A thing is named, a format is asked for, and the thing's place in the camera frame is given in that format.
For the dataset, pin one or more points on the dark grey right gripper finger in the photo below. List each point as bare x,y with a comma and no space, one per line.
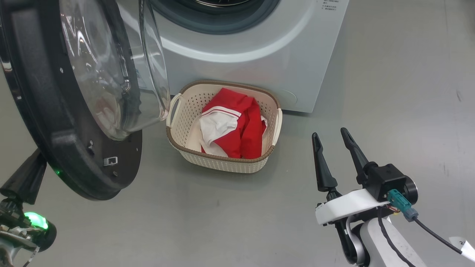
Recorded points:
354,152
324,167

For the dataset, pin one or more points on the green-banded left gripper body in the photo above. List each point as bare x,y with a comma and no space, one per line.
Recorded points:
11,222

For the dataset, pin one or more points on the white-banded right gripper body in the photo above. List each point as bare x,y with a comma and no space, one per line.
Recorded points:
345,207

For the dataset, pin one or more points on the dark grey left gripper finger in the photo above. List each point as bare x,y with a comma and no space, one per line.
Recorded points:
22,181

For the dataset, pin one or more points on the dark round washing machine door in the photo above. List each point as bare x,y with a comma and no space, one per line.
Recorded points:
66,148

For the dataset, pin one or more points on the red and white garment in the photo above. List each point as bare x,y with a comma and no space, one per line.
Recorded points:
237,137

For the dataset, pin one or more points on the cream perforated laundry basket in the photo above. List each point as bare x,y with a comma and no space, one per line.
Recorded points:
219,165

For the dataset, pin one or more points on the white washing machine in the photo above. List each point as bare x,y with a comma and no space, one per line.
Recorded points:
241,66

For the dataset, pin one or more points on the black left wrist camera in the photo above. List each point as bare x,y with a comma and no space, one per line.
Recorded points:
44,237

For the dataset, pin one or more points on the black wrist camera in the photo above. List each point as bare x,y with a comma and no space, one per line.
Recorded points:
44,237
389,181

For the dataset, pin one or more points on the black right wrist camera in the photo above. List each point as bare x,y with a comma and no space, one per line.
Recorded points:
389,181

